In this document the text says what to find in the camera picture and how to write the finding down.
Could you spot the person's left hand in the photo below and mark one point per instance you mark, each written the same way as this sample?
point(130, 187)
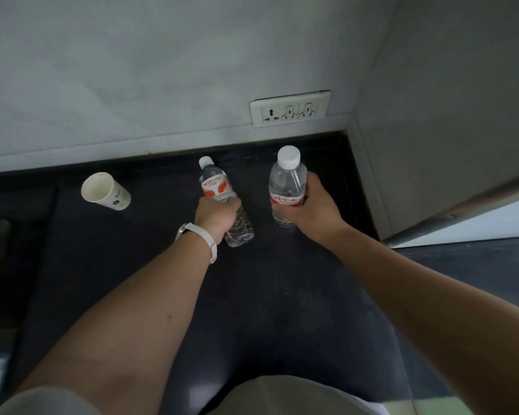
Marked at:
point(216, 216)

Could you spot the white paper cup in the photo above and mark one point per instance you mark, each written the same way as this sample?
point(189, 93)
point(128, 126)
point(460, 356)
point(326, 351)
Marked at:
point(101, 192)

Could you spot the person's left forearm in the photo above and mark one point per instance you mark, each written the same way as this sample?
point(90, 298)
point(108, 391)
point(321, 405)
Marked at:
point(129, 328)

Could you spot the person's right hand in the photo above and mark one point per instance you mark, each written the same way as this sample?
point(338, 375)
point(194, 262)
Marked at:
point(318, 216)

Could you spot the white wall power outlet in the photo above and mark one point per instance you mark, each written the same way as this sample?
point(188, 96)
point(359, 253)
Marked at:
point(290, 108)

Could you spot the smartwatch with white band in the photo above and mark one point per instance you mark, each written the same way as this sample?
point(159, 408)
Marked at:
point(203, 237)

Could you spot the black gas stove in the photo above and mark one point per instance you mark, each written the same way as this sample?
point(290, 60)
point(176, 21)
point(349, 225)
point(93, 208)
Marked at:
point(13, 254)

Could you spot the person's right forearm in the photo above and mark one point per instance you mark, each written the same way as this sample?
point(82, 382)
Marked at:
point(437, 311)

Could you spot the person's grey shirt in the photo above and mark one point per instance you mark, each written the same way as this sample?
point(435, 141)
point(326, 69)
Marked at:
point(294, 397)

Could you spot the red label water bottle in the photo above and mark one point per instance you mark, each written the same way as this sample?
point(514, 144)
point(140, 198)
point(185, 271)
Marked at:
point(214, 181)
point(287, 177)

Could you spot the black countertop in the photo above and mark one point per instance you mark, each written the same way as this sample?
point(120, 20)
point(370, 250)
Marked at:
point(285, 306)

